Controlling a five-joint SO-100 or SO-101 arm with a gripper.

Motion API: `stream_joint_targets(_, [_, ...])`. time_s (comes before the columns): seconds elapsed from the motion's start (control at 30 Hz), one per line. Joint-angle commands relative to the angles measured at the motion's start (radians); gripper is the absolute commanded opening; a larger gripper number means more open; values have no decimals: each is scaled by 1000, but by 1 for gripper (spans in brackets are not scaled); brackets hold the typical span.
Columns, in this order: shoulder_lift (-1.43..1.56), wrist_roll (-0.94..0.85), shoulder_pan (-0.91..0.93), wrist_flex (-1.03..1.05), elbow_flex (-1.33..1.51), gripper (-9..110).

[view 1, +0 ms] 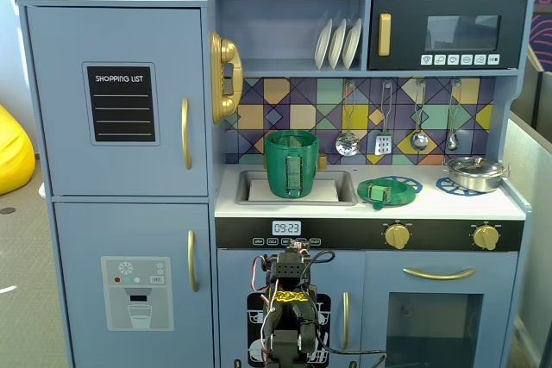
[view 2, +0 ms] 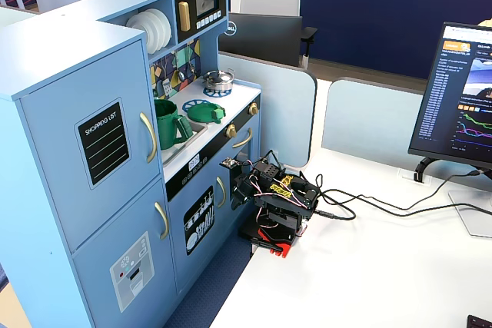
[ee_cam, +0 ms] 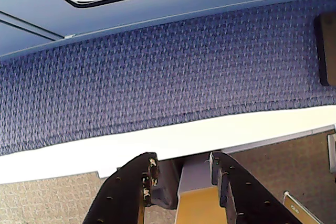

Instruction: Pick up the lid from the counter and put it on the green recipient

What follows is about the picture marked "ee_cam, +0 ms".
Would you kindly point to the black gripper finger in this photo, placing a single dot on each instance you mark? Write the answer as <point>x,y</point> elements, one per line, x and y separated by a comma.
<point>123,190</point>
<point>246,197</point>

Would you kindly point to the yellow wooden block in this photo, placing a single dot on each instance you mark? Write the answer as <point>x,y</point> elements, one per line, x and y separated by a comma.
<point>197,205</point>

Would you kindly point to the blue toy kitchen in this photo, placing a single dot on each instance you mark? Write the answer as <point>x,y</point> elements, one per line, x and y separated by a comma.
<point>157,6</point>

